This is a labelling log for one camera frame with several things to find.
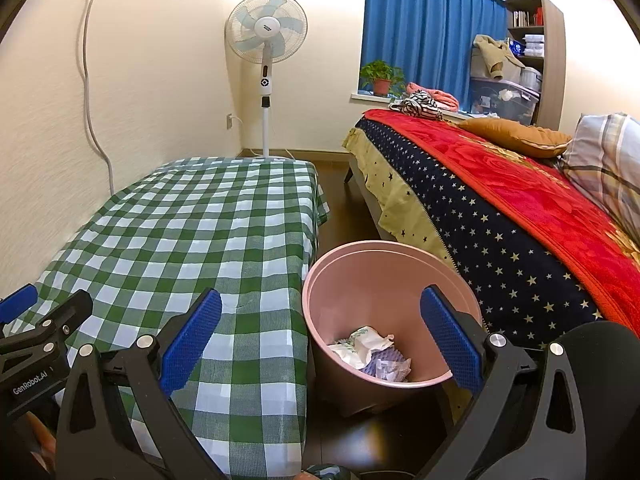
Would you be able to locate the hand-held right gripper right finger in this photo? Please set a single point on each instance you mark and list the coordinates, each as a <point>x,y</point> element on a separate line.
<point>450,340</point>

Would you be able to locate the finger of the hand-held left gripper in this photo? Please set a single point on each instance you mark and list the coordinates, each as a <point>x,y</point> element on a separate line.
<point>17,301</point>
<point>72,310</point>

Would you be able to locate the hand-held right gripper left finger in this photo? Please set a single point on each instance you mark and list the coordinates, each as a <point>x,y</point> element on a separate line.
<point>192,340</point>

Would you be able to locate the lavender knitted cloth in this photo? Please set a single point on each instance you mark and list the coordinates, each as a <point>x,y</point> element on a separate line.
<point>387,357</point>

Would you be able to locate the white green printed wrapper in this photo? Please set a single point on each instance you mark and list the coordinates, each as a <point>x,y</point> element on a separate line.
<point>365,345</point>

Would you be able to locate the pink plastic bin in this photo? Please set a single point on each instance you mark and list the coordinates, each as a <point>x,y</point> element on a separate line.
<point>340,305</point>

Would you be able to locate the person's left hand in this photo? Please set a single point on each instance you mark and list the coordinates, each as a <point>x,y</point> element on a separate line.
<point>40,442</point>

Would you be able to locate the bed with star blanket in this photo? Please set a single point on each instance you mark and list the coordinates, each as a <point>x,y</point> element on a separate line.
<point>500,250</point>

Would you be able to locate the green checkered table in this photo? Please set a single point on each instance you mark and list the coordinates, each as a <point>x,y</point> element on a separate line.
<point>200,220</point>

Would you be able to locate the yellow star bed sheet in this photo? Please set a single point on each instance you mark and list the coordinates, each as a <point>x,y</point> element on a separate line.
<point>395,210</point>

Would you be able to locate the red blanket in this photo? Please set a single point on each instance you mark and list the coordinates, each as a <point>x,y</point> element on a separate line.
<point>500,175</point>

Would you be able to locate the orange pillow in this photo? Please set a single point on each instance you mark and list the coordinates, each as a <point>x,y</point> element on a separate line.
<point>520,135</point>

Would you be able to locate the plaid pillow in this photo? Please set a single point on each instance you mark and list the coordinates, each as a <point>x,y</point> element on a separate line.
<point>605,170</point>

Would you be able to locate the striped clothing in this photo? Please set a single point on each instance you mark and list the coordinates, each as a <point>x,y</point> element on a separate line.
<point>420,105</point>

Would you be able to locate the pink clothing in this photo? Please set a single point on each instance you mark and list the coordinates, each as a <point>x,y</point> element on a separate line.
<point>442,97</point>

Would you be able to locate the clear storage box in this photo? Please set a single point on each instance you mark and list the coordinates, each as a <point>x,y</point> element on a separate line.
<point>510,102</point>

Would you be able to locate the white window sill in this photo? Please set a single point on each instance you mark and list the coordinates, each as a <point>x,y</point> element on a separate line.
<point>365,96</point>

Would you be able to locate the potted green plant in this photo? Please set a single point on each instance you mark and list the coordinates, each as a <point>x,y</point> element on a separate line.
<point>382,85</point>

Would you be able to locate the metal pot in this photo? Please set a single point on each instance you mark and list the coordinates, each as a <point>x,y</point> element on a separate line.
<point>530,79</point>

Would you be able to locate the beige coat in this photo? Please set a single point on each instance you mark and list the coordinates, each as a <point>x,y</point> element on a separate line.
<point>492,55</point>

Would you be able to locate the wooden bookshelf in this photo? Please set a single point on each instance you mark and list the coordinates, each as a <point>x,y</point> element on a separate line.
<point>552,60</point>

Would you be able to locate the blue curtain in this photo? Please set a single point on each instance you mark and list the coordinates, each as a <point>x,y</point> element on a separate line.
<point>425,25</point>

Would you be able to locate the white standing fan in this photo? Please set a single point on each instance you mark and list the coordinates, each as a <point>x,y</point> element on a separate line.
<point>265,25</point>

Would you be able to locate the white wall socket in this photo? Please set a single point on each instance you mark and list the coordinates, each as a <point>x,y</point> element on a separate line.
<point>230,121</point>

